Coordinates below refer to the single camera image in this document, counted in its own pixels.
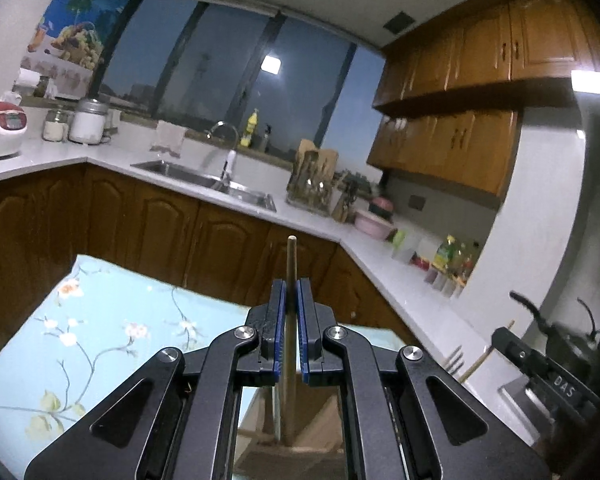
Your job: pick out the stainless steel appliance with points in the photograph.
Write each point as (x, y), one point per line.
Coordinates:
(525, 405)

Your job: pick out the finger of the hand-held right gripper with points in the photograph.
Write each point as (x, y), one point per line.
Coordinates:
(540, 372)

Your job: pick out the white canister with metal lid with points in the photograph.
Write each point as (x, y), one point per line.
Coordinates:
(89, 125)

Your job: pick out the white and red rice cooker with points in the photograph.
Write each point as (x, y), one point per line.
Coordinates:
(2, 130)

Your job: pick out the wall poster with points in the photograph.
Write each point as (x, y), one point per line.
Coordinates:
(80, 35)

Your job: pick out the wooden wall cabinets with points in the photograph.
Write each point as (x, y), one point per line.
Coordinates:
(470, 60)

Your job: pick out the green cup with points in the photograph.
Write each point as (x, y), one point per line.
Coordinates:
(398, 238)

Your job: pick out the knife block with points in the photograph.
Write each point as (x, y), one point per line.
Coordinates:
(344, 205)

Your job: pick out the blue floral tablecloth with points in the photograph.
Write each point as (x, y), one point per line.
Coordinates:
(105, 360)

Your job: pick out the glass jar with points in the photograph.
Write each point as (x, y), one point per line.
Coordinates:
(56, 127)

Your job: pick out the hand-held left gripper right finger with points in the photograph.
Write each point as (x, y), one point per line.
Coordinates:
(303, 330)

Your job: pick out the dark spray bottle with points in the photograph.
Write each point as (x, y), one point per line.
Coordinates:
(265, 140)

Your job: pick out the clear plastic cup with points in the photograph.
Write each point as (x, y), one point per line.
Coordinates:
(411, 250)

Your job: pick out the brown wooden base cabinets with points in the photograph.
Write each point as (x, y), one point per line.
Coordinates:
(155, 230)

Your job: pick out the hanging dish cloth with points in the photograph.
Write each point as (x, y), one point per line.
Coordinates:
(169, 139)

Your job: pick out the chrome faucet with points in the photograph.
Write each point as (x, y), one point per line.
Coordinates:
(230, 165)

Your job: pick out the pink lidded pot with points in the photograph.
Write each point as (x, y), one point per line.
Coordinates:
(375, 221)

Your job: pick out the small dark jar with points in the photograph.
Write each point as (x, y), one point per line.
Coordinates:
(42, 87)

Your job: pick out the cabinet light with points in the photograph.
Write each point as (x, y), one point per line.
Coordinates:
(595, 82)

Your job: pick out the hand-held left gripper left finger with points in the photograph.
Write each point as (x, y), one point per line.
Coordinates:
(278, 330)

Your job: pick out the wooden chopstick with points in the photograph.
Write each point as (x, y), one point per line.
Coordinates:
(292, 260)
(472, 367)

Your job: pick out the metal fork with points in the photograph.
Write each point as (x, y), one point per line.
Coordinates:
(455, 360)

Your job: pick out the wooden utensil organizer box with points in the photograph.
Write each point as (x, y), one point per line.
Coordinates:
(315, 442)

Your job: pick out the utensil rack with cutting boards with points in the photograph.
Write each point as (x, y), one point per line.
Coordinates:
(312, 180)

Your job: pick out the kitchen window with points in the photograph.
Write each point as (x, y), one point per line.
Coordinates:
(220, 75)

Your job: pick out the yellow oil bottle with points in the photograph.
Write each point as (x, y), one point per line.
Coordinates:
(445, 255)

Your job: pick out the wall socket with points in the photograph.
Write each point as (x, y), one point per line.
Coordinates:
(417, 203)

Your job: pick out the stainless steel sink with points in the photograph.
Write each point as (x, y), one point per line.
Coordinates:
(200, 180)

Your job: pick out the dark sauce bottles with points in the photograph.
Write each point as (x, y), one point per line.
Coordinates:
(467, 262)

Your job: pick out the white kitchen countertop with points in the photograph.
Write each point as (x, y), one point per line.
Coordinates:
(305, 221)

